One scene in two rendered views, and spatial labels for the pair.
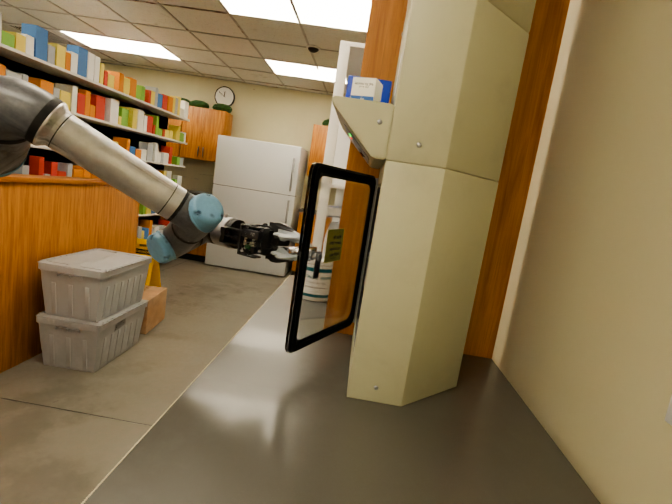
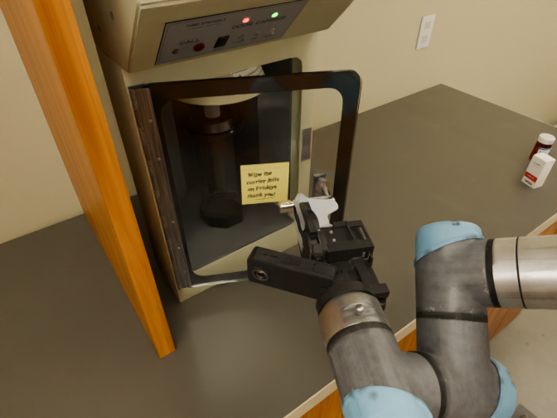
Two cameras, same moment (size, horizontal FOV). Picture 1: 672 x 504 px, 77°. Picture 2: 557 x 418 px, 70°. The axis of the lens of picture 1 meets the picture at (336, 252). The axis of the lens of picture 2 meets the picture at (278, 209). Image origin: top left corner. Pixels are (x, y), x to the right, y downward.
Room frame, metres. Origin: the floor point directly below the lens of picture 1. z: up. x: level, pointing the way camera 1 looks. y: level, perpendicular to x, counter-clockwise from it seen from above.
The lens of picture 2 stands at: (1.26, 0.43, 1.59)
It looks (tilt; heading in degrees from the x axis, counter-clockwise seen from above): 40 degrees down; 232
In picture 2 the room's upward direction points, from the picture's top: straight up
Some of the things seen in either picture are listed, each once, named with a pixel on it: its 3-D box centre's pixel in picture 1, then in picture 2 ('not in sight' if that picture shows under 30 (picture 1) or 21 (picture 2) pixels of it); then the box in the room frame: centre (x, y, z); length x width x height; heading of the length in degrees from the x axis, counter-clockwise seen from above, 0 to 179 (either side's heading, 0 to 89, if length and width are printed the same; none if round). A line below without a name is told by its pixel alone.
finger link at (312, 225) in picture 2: (278, 232); (311, 228); (0.98, 0.14, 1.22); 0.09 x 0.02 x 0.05; 61
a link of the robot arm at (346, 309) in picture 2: (228, 230); (353, 322); (1.03, 0.27, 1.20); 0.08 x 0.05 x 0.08; 151
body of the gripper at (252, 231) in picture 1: (250, 238); (339, 269); (0.98, 0.20, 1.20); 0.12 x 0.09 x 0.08; 61
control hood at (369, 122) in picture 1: (360, 138); (252, 15); (0.95, -0.01, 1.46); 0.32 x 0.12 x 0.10; 177
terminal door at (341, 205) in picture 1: (334, 256); (258, 196); (0.97, 0.00, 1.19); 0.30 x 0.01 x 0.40; 152
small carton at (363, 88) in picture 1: (366, 96); not in sight; (0.90, -0.01, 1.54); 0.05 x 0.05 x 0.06; 71
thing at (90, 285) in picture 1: (99, 282); not in sight; (2.69, 1.52, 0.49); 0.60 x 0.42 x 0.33; 177
